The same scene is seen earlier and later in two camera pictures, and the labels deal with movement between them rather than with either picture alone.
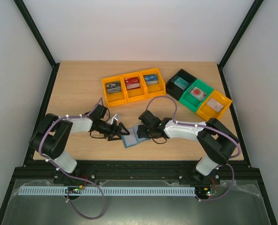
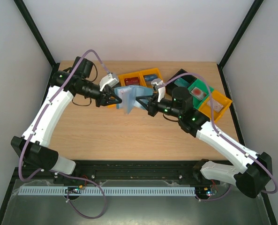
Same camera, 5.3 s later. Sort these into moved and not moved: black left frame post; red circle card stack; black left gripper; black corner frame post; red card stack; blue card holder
Moved: blue card holder; black left gripper
Not moved: red circle card stack; red card stack; black corner frame post; black left frame post
